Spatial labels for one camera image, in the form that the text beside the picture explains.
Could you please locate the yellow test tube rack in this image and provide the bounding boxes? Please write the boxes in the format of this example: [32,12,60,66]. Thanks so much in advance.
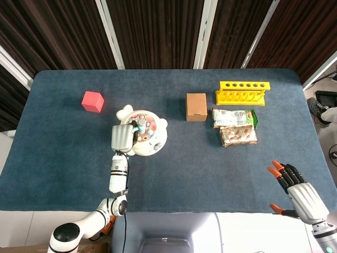
[215,81,271,106]

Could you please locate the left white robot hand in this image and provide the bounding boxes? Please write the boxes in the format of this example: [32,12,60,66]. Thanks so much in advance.
[111,120,139,153]

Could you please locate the light blue toy rod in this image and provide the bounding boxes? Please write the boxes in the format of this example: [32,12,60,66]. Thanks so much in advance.
[133,118,155,137]

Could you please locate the white trouser leg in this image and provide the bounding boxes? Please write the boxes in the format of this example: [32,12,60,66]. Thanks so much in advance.
[321,104,337,124]

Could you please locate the red cube block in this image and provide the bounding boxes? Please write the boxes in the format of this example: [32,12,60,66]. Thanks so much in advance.
[81,91,105,113]

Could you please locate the orange device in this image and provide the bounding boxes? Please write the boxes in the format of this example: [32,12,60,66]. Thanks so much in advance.
[101,216,116,235]

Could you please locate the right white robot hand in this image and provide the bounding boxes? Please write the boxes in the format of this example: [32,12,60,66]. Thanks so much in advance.
[267,160,330,225]

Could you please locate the black flat device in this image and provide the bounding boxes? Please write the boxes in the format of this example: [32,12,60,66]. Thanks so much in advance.
[315,90,337,106]

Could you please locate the white plastic baby toy console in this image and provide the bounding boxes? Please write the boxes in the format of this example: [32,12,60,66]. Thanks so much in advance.
[116,104,169,157]

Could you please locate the red print snack packet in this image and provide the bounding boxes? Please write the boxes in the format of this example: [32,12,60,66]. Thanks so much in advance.
[219,125,258,148]

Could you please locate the small brown cardboard box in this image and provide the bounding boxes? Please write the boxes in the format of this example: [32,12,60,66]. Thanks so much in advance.
[186,93,208,122]

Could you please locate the white green snack packet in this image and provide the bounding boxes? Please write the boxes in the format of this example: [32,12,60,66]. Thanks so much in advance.
[212,108,259,130]

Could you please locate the blue table cloth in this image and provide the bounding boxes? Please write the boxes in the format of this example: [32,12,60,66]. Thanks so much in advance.
[0,69,337,213]

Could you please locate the white partition frame post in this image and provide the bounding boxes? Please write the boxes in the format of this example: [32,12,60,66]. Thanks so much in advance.
[241,0,281,69]
[95,0,126,70]
[302,50,337,90]
[0,44,34,90]
[193,0,219,70]

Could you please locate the grey patterned shoe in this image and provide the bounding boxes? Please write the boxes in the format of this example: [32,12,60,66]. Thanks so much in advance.
[306,97,330,129]

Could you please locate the grey blue robot torso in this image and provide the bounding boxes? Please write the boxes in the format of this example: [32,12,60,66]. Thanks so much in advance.
[110,212,224,253]

